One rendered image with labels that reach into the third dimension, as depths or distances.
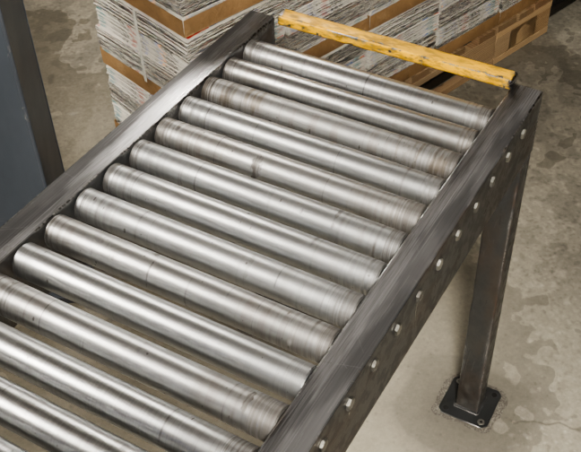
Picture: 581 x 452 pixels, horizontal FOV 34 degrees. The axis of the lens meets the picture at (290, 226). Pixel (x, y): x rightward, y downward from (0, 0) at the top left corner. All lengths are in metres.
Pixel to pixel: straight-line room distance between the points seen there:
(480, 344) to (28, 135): 1.03
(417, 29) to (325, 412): 1.74
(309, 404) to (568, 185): 1.69
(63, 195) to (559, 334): 1.29
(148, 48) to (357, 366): 1.27
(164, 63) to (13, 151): 0.39
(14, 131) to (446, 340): 1.06
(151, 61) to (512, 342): 1.05
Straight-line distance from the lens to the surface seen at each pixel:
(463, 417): 2.08
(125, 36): 2.31
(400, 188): 1.37
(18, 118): 2.05
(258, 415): 1.08
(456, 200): 1.34
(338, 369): 1.12
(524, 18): 3.14
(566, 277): 2.40
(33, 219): 1.36
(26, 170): 2.14
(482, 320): 1.87
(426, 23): 2.70
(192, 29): 2.07
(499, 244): 1.72
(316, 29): 1.67
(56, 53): 3.25
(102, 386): 1.13
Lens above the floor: 1.67
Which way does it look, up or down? 43 degrees down
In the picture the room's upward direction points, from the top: 2 degrees counter-clockwise
